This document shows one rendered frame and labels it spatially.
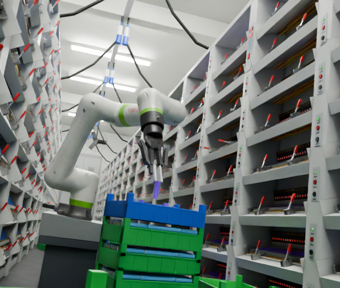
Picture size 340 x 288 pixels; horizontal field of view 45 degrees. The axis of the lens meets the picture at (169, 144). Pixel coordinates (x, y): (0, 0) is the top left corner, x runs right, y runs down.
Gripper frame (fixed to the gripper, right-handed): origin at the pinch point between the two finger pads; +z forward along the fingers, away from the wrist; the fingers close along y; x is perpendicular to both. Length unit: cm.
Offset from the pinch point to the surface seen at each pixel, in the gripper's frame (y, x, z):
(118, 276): 14.4, -3.5, 36.6
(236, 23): -75, -11, -132
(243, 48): -70, -7, -102
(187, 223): -8.1, 4.4, 19.5
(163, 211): 1.9, 5.6, 17.0
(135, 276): 8.3, -4.1, 36.1
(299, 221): -51, 15, 18
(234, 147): -70, -31, -48
